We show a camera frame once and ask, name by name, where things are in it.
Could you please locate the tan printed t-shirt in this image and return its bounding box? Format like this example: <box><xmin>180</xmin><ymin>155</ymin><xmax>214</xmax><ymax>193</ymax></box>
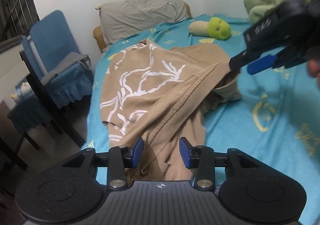
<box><xmin>99</xmin><ymin>39</ymin><xmax>241</xmax><ymax>182</ymax></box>

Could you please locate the person's right hand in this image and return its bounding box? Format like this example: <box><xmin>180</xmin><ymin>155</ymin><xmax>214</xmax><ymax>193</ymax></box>
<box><xmin>307</xmin><ymin>56</ymin><xmax>320</xmax><ymax>78</ymax></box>

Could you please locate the green and beige plush toy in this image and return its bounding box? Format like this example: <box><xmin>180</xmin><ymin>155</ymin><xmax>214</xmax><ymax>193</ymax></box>
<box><xmin>189</xmin><ymin>17</ymin><xmax>231</xmax><ymax>40</ymax></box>

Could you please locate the teal patterned bed sheet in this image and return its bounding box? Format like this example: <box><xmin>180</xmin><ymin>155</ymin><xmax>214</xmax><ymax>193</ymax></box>
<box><xmin>85</xmin><ymin>18</ymin><xmax>319</xmax><ymax>224</ymax></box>

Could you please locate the dark side table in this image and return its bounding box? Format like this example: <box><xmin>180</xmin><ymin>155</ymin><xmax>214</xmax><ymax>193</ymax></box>
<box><xmin>7</xmin><ymin>92</ymin><xmax>63</xmax><ymax>150</ymax></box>

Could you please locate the blue fabric chair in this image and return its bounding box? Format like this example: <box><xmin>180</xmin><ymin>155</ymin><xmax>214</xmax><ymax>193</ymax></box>
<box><xmin>19</xmin><ymin>10</ymin><xmax>94</xmax><ymax>109</ymax></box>

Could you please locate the grey cloth on chair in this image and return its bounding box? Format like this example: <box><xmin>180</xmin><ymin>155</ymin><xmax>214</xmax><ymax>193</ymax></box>
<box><xmin>41</xmin><ymin>52</ymin><xmax>91</xmax><ymax>85</ymax></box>

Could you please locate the small white plush doll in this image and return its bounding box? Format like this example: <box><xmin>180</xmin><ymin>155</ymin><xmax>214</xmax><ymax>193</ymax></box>
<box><xmin>10</xmin><ymin>82</ymin><xmax>32</xmax><ymax>103</ymax></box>

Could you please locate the grey pillow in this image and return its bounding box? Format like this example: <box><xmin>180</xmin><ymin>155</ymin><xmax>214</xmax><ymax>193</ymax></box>
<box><xmin>95</xmin><ymin>0</ymin><xmax>188</xmax><ymax>47</ymax></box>

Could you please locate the white desk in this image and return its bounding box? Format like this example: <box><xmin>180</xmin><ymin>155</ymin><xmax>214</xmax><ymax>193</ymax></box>
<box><xmin>0</xmin><ymin>36</ymin><xmax>29</xmax><ymax>102</ymax></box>

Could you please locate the dark window with grille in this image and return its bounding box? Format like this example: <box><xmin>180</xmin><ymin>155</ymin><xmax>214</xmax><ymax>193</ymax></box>
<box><xmin>1</xmin><ymin>0</ymin><xmax>39</xmax><ymax>41</ymax></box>

